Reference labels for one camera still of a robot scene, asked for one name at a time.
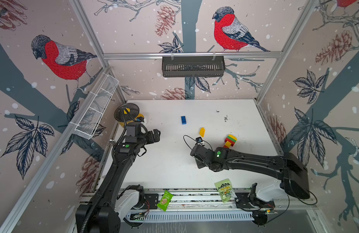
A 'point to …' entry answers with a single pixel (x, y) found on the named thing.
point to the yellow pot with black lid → (128, 112)
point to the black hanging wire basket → (193, 66)
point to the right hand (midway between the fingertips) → (198, 157)
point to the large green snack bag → (225, 188)
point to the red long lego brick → (232, 143)
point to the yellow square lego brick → (228, 144)
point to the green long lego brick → (231, 139)
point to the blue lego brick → (183, 120)
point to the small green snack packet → (165, 200)
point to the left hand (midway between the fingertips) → (155, 130)
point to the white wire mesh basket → (89, 119)
